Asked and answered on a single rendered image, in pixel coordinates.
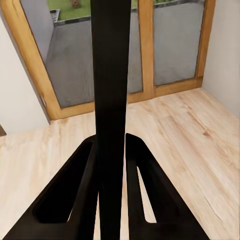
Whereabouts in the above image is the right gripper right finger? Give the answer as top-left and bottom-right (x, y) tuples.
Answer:
(125, 133), (210, 240)

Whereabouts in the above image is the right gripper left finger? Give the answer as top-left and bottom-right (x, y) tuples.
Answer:
(2, 135), (99, 240)

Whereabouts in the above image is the poster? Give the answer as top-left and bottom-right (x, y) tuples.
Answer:
(90, 0), (132, 240)

